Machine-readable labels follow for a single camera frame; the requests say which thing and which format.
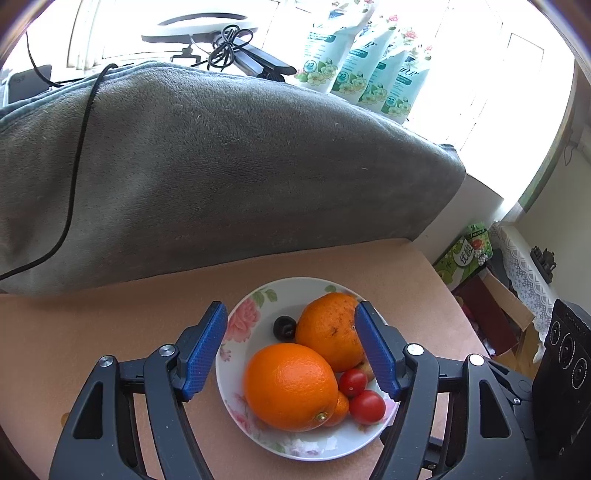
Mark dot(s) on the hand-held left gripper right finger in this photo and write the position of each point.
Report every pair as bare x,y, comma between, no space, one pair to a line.
376,350

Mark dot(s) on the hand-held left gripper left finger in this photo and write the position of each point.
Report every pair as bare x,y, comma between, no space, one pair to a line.
203,350

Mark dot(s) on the brown longan with stem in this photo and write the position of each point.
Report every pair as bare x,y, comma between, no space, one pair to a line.
367,370

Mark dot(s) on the red cherry tomato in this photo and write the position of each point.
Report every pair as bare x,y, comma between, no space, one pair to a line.
367,407
353,383

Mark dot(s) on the white floral plate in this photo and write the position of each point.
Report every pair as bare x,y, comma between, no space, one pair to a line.
240,323

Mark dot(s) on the large blemished orange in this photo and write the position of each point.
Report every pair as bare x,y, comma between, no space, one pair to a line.
328,332

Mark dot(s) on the small mandarin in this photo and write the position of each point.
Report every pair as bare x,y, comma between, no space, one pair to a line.
340,408

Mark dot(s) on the dark grape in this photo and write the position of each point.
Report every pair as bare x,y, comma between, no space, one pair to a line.
282,328

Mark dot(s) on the large smooth orange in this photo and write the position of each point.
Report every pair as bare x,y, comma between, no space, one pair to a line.
288,387

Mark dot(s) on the open cardboard box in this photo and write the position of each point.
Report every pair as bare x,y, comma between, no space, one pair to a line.
512,304

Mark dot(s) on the white lace cloth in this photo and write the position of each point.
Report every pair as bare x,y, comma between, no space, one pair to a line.
521,272

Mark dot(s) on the green printed carton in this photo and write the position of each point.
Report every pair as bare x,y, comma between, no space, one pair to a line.
461,258

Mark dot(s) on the grey fleece blanket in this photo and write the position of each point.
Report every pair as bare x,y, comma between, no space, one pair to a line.
231,161

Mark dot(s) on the floral refill pouch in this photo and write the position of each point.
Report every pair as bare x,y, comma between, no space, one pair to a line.
378,94
399,106
318,50
358,81

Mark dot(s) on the black box device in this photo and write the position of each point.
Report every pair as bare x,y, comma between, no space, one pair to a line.
30,83

